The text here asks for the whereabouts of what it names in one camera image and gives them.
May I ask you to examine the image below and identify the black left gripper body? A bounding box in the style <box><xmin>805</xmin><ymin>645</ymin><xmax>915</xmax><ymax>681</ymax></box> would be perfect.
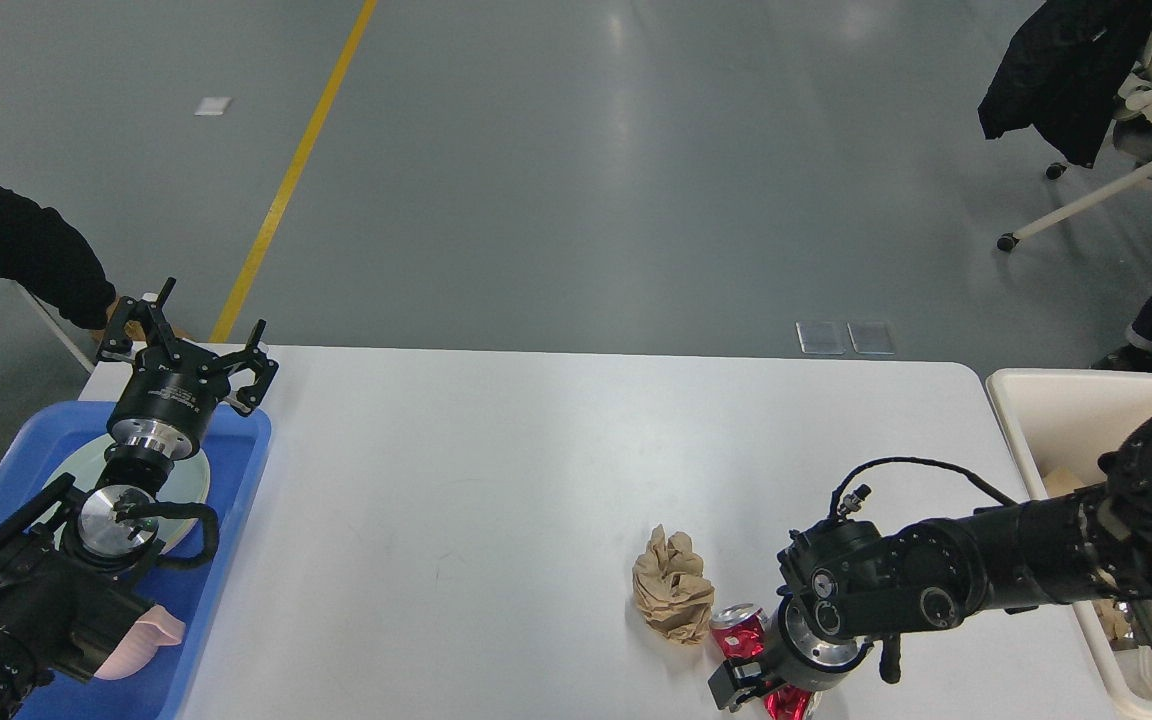
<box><xmin>108</xmin><ymin>367</ymin><xmax>229</xmax><ymax>461</ymax></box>

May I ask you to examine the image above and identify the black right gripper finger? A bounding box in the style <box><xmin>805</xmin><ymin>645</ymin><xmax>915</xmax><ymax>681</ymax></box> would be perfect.
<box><xmin>707</xmin><ymin>655</ymin><xmax>787</xmax><ymax>712</ymax></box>

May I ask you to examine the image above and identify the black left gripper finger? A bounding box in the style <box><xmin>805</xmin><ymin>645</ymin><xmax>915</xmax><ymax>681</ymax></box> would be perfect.
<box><xmin>96</xmin><ymin>276</ymin><xmax>184</xmax><ymax>370</ymax></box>
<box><xmin>206</xmin><ymin>319</ymin><xmax>279</xmax><ymax>416</ymax></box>

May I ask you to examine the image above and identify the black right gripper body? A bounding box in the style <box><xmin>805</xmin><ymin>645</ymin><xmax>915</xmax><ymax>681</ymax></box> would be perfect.
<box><xmin>758</xmin><ymin>598</ymin><xmax>870</xmax><ymax>692</ymax></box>

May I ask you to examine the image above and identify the crushed red can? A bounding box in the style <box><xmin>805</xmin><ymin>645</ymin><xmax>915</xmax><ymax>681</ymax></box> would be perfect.
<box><xmin>708</xmin><ymin>602</ymin><xmax>818</xmax><ymax>719</ymax></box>

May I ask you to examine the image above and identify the pink mug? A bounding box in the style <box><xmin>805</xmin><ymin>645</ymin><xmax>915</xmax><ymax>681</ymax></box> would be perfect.
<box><xmin>93</xmin><ymin>602</ymin><xmax>187</xmax><ymax>682</ymax></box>

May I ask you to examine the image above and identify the large brown paper bag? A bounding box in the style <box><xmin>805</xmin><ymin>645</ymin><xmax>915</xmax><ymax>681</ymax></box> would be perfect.
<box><xmin>1043</xmin><ymin>468</ymin><xmax>1087</xmax><ymax>498</ymax></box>

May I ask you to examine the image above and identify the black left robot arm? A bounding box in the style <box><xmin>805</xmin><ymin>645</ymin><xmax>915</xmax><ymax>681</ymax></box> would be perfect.
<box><xmin>0</xmin><ymin>279</ymin><xmax>279</xmax><ymax>719</ymax></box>

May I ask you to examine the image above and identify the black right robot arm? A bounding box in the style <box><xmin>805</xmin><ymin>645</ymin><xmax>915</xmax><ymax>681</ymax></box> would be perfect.
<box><xmin>708</xmin><ymin>418</ymin><xmax>1152</xmax><ymax>712</ymax></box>

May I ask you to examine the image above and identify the tan boot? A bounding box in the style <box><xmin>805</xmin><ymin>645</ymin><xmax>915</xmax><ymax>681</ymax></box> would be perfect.
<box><xmin>93</xmin><ymin>296</ymin><xmax>195</xmax><ymax>348</ymax></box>

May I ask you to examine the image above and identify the blue plastic tray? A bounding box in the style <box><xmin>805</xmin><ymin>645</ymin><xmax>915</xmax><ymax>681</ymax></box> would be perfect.
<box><xmin>0</xmin><ymin>401</ymin><xmax>273</xmax><ymax>719</ymax></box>

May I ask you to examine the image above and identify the crumpled brown paper ball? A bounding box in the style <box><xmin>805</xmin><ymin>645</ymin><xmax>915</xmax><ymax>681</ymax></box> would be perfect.
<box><xmin>631</xmin><ymin>525</ymin><xmax>717</xmax><ymax>646</ymax></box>

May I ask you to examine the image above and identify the person in black left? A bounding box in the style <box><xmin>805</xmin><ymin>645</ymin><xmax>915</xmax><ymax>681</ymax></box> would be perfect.
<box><xmin>0</xmin><ymin>185</ymin><xmax>118</xmax><ymax>332</ymax></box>

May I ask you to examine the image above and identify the white floor tag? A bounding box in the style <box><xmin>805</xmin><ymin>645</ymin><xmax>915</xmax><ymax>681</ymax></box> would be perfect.
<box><xmin>195</xmin><ymin>96</ymin><xmax>233</xmax><ymax>118</ymax></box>

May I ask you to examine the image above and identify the left clear floor plate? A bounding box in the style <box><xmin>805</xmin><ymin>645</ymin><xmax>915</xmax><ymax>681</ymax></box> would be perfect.
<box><xmin>795</xmin><ymin>323</ymin><xmax>847</xmax><ymax>356</ymax></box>

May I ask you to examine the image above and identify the clear floor plate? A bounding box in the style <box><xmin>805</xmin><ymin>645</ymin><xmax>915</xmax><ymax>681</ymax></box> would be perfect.
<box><xmin>847</xmin><ymin>323</ymin><xmax>897</xmax><ymax>356</ymax></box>
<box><xmin>795</xmin><ymin>323</ymin><xmax>847</xmax><ymax>356</ymax></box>

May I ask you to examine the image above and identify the right clear floor plate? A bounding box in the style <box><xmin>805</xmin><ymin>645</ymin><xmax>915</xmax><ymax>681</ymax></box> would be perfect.
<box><xmin>847</xmin><ymin>323</ymin><xmax>897</xmax><ymax>356</ymax></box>

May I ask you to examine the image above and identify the beige plastic bin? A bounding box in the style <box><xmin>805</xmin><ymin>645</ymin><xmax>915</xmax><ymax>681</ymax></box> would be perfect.
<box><xmin>986</xmin><ymin>369</ymin><xmax>1152</xmax><ymax>719</ymax></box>

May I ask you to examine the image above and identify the black jacket on chair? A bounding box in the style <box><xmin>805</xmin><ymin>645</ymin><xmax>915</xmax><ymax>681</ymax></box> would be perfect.
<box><xmin>977</xmin><ymin>1</ymin><xmax>1152</xmax><ymax>168</ymax></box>

